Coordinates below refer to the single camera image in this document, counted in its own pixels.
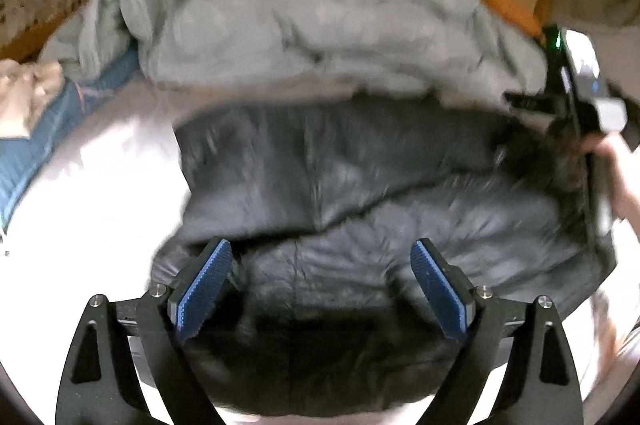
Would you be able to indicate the orange pillow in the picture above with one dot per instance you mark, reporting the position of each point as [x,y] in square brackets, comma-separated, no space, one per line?
[517,14]

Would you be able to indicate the person right hand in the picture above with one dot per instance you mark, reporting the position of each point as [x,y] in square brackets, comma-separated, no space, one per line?
[623,174]

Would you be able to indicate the beige crumpled cloth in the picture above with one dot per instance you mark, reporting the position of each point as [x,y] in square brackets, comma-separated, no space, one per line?
[27,89]

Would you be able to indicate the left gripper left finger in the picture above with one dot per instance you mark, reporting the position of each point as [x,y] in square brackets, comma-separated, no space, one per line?
[99,383]

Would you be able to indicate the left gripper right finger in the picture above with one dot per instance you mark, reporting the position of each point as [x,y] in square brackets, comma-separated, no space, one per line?
[540,385]

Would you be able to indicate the grey-green duvet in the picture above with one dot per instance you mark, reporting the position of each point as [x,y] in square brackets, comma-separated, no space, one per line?
[403,46]

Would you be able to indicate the black puffer jacket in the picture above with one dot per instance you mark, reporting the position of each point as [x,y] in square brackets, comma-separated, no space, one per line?
[321,204]

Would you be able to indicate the blue quilt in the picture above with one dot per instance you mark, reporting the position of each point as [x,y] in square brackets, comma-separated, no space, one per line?
[21,159]

